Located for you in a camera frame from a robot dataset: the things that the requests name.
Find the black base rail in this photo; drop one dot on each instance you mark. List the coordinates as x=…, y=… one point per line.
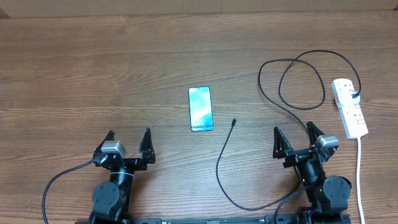
x=267, y=219

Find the Samsung Galaxy smartphone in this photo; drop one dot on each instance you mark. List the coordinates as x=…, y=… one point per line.
x=201, y=115

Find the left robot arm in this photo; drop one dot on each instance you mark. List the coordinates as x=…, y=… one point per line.
x=111, y=199

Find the white power strip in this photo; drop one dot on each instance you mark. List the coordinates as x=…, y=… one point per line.
x=352, y=116

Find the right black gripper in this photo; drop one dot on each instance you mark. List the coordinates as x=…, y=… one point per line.
x=280, y=152

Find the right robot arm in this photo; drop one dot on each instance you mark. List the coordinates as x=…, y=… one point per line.
x=327, y=196

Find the white charger adapter plug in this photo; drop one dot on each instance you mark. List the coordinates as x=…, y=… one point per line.
x=347, y=98

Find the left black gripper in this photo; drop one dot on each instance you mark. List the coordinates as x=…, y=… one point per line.
x=145, y=151

